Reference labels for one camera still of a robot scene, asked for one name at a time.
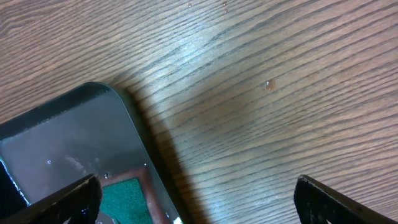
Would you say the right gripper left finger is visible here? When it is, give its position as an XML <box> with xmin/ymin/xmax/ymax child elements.
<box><xmin>1</xmin><ymin>174</ymin><xmax>103</xmax><ymax>224</ymax></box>

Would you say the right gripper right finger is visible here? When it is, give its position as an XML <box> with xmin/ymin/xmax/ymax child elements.
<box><xmin>294</xmin><ymin>175</ymin><xmax>397</xmax><ymax>224</ymax></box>

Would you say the green and red sponge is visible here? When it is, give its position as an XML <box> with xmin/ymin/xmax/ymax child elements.
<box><xmin>99</xmin><ymin>167</ymin><xmax>170</xmax><ymax>224</ymax></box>

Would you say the black rectangular tray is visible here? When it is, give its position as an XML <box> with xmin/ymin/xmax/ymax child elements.
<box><xmin>1</xmin><ymin>82</ymin><xmax>193</xmax><ymax>223</ymax></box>

